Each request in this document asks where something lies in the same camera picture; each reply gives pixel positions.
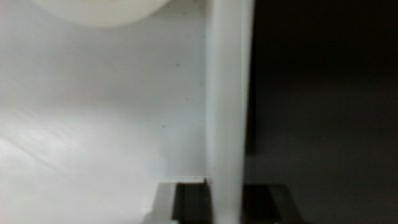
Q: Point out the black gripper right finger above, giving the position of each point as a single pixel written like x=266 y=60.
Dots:
x=268 y=205

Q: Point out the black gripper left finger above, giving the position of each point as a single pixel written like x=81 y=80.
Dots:
x=181 y=206

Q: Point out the white square tabletop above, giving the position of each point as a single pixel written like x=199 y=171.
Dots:
x=122 y=108

